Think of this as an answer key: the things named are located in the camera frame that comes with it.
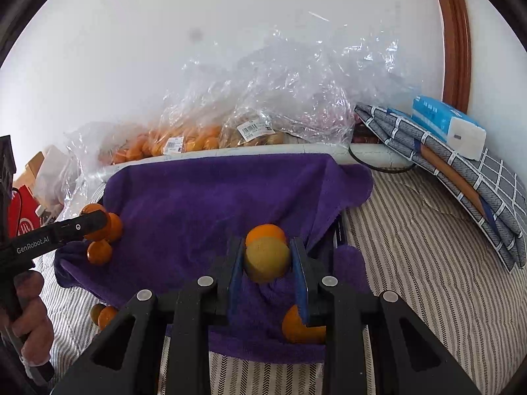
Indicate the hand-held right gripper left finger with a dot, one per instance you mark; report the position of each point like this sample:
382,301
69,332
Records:
235,284

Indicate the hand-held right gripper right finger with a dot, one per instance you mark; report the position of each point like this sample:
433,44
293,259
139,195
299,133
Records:
300,284

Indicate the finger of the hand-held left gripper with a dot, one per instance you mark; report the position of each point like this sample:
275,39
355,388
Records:
82,226

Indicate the small orange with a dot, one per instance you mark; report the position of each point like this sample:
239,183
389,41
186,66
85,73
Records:
109,317
115,227
265,232
92,208
99,253
296,329
96,314

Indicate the yellow-green round fruit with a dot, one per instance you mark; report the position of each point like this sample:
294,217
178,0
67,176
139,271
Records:
267,260

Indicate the white tray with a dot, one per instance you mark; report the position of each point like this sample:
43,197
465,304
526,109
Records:
383,152

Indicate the clear bag of brown fruits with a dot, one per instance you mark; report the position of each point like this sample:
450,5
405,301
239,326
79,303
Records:
255,131

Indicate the person's left hand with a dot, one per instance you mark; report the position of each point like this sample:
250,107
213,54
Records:
37,321

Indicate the red bag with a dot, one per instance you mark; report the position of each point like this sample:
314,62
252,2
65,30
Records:
24,214

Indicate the white plastic bag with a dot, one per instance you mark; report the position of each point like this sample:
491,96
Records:
51,173

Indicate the crumpled clear plastic bag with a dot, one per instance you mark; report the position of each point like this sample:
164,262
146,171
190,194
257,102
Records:
321,90
82,152

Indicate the purple towel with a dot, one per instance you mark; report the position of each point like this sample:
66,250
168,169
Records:
185,214

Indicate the clear bag of oranges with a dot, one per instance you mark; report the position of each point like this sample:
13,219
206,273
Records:
189,142

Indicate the brown notebook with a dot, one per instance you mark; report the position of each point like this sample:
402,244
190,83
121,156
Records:
448,173

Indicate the blue booklet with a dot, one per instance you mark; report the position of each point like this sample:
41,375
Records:
398,112

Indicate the blue tissue pack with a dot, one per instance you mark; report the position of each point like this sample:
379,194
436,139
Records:
444,123

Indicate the grey plaid cloth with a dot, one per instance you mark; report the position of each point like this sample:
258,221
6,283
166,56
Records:
494,181

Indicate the wooden door frame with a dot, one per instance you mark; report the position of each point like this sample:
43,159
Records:
453,49

